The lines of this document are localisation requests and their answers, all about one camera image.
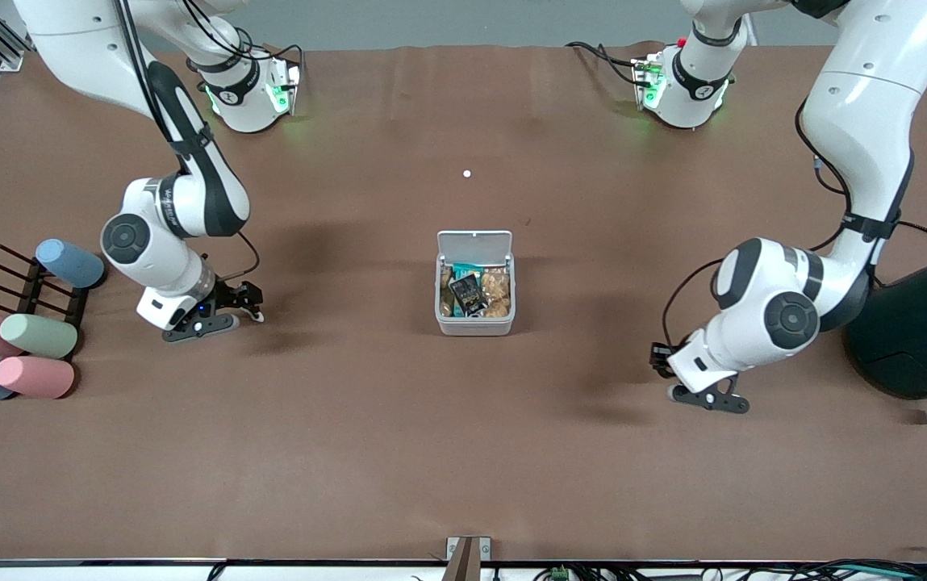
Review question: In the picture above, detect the white square trash bin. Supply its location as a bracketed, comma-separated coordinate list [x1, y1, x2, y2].
[435, 230, 516, 336]

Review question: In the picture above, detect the black snack wrapper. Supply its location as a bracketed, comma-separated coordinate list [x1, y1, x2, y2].
[449, 273, 490, 317]

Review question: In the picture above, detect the green cup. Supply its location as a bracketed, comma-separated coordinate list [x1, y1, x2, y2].
[0, 313, 79, 360]

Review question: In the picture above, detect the black cup rack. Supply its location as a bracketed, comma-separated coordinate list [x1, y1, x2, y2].
[0, 244, 91, 360]

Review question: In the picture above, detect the brown snack packet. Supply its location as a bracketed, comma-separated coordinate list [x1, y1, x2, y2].
[479, 268, 512, 318]

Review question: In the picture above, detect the brown table cover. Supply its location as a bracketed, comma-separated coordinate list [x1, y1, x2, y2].
[0, 42, 927, 564]

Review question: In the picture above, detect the teal snack packet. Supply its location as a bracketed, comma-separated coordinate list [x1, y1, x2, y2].
[451, 262, 486, 320]

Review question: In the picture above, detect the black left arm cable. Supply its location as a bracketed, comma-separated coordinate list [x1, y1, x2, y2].
[661, 101, 900, 356]

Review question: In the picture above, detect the black base cable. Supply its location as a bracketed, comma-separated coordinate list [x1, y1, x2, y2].
[566, 40, 649, 88]
[253, 40, 305, 86]

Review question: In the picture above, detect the metal table bracket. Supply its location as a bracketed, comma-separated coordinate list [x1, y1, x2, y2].
[445, 536, 492, 581]

